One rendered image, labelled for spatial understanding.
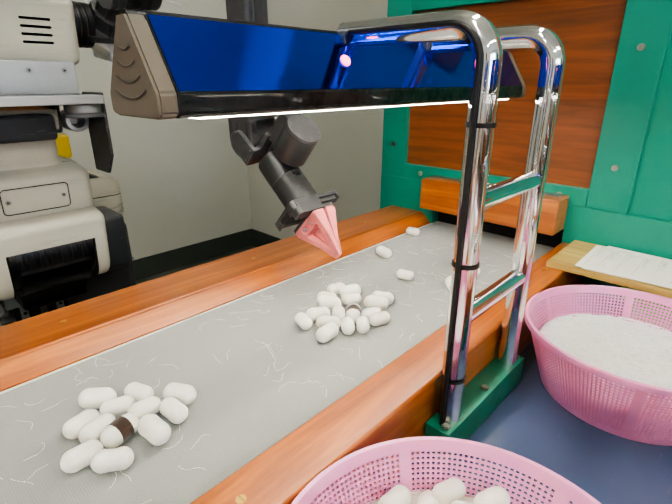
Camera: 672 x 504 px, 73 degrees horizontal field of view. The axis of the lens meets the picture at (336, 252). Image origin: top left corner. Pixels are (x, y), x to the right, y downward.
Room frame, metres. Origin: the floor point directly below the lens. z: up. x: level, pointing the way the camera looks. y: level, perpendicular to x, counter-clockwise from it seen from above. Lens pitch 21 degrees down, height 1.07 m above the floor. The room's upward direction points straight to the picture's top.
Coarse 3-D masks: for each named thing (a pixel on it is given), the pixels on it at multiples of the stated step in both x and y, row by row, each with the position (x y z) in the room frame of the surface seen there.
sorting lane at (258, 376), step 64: (448, 256) 0.83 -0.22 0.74; (192, 320) 0.58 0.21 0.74; (256, 320) 0.58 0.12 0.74; (64, 384) 0.43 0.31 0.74; (192, 384) 0.43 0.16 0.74; (256, 384) 0.43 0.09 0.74; (320, 384) 0.43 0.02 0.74; (0, 448) 0.33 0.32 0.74; (64, 448) 0.33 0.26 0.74; (192, 448) 0.33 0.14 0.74; (256, 448) 0.33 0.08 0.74
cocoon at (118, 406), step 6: (126, 396) 0.39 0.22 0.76; (108, 402) 0.38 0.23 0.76; (114, 402) 0.38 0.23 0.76; (120, 402) 0.38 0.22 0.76; (126, 402) 0.38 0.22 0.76; (132, 402) 0.38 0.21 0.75; (102, 408) 0.37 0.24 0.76; (108, 408) 0.37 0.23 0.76; (114, 408) 0.37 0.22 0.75; (120, 408) 0.37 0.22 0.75; (126, 408) 0.38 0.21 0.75; (114, 414) 0.37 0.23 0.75; (120, 414) 0.37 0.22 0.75
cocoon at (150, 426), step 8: (144, 416) 0.35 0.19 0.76; (152, 416) 0.35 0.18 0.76; (144, 424) 0.34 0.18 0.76; (152, 424) 0.34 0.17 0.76; (160, 424) 0.34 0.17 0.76; (144, 432) 0.34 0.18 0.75; (152, 432) 0.33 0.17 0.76; (160, 432) 0.33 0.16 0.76; (168, 432) 0.34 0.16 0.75; (152, 440) 0.33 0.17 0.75; (160, 440) 0.33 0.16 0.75
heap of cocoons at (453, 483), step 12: (456, 480) 0.29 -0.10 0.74; (396, 492) 0.28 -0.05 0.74; (408, 492) 0.28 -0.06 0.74; (420, 492) 0.30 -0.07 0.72; (432, 492) 0.29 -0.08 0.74; (444, 492) 0.28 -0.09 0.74; (456, 492) 0.29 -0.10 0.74; (480, 492) 0.28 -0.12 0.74; (492, 492) 0.28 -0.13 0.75; (504, 492) 0.28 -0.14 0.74
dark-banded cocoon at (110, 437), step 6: (126, 414) 0.36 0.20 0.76; (132, 414) 0.36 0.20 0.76; (132, 420) 0.35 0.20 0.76; (138, 420) 0.36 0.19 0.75; (108, 426) 0.34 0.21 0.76; (102, 432) 0.33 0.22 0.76; (108, 432) 0.33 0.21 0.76; (114, 432) 0.33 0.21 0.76; (102, 438) 0.33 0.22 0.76; (108, 438) 0.33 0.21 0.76; (114, 438) 0.33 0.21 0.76; (120, 438) 0.33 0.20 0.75; (102, 444) 0.33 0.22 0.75; (108, 444) 0.33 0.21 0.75; (114, 444) 0.33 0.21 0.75; (120, 444) 0.33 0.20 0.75
